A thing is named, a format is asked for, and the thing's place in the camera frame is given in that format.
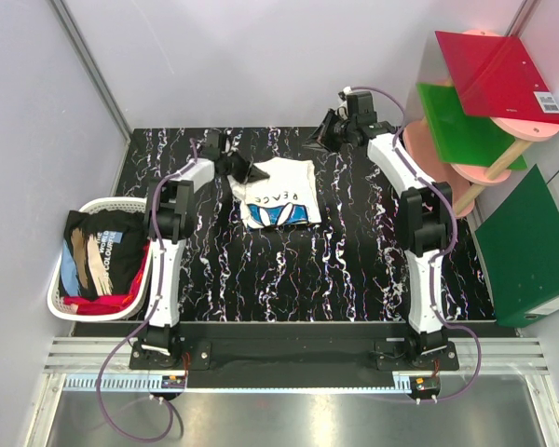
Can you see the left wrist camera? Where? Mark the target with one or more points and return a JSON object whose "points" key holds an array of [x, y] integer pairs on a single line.
{"points": [[215, 145]]}

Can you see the dark green ring binder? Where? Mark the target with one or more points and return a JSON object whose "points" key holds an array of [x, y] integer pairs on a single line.
{"points": [[519, 242]]}

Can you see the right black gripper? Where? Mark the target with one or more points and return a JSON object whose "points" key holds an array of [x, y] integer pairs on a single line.
{"points": [[323, 139]]}

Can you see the black marble table mat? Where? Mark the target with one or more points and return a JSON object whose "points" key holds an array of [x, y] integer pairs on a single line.
{"points": [[348, 267]]}

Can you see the light green plastic folder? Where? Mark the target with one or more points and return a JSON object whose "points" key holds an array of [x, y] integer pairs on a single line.
{"points": [[459, 138]]}

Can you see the pink wooden shelf stand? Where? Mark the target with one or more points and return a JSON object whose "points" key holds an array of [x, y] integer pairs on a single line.
{"points": [[468, 181]]}

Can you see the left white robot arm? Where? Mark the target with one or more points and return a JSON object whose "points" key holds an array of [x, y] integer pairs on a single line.
{"points": [[170, 219]]}

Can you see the red plastic folder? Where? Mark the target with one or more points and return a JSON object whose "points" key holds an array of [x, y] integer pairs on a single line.
{"points": [[494, 76]]}

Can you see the red t-shirt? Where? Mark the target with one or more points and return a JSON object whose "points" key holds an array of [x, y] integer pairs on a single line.
{"points": [[109, 304]]}

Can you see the white perforated laundry basket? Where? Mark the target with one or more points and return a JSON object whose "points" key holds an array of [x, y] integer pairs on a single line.
{"points": [[55, 303]]}

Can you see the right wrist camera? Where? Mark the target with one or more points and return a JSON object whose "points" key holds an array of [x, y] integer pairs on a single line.
{"points": [[360, 107]]}

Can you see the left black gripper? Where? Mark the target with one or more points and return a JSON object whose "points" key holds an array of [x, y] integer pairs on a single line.
{"points": [[245, 168]]}

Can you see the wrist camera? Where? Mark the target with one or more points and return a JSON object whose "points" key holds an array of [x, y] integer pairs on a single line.
{"points": [[215, 145], [360, 107]]}

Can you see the white daisy t-shirt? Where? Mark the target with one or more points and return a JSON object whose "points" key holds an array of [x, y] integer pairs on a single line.
{"points": [[287, 197]]}

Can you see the corner aluminium post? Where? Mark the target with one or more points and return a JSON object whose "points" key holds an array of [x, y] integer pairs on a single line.
{"points": [[81, 48]]}

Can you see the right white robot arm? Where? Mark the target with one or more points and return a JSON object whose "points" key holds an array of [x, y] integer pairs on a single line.
{"points": [[424, 223]]}

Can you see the black printed t-shirt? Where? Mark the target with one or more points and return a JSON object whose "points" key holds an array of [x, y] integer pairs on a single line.
{"points": [[101, 252]]}

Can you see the aluminium frame rail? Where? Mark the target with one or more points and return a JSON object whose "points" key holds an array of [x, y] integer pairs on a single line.
{"points": [[491, 355]]}

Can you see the grey slotted cable duct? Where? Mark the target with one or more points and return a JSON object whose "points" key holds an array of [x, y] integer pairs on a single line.
{"points": [[126, 382]]}

